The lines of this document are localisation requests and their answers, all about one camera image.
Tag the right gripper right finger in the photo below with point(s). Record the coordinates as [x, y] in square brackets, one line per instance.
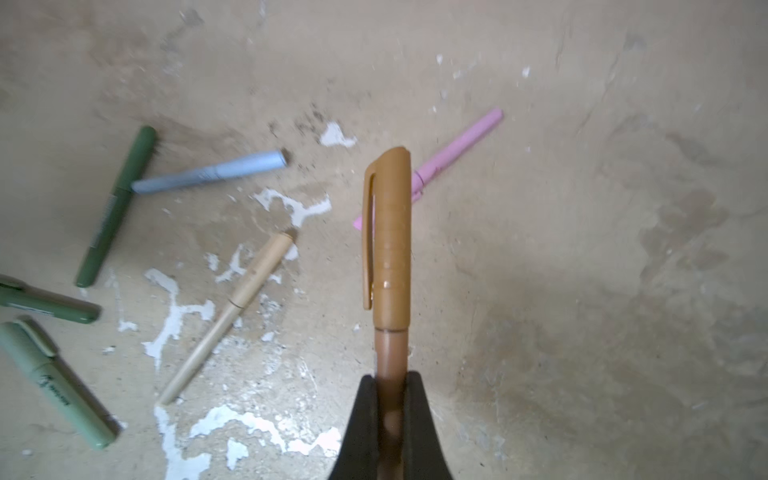
[422, 453]

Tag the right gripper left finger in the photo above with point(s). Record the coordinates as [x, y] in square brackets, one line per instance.
[359, 453]

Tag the brown pen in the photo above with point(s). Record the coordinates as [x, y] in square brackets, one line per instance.
[386, 223]

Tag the beige pen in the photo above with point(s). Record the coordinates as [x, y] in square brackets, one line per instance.
[255, 276]

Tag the pink pen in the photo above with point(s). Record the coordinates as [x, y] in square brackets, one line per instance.
[448, 155]

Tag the light blue pen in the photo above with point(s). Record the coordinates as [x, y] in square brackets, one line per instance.
[245, 166]

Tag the light green pen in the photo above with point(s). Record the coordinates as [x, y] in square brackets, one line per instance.
[36, 356]

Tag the dark green pen lower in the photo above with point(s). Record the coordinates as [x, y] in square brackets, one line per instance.
[20, 295]

